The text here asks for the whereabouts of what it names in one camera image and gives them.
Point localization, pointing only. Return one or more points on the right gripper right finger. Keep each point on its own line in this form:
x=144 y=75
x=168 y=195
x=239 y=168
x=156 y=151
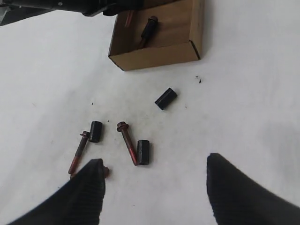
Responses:
x=236 y=192

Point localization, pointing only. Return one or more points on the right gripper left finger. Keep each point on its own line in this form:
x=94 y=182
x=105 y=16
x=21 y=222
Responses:
x=79 y=197

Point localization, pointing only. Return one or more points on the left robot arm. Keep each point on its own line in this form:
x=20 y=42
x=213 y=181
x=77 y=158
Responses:
x=70 y=5

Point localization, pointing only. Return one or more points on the brown cardboard box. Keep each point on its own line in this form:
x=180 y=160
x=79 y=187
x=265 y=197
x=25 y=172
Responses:
x=164 y=37

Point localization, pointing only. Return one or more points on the red-tipped bolt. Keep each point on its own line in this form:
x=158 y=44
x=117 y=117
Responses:
x=127 y=143
x=106 y=171
x=128 y=18
x=78 y=153

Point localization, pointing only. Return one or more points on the black cylindrical sleeve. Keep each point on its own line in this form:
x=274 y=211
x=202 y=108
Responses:
x=166 y=98
x=143 y=152
x=95 y=131

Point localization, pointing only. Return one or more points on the bolt with black sleeve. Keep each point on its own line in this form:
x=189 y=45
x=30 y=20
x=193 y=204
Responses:
x=148 y=29

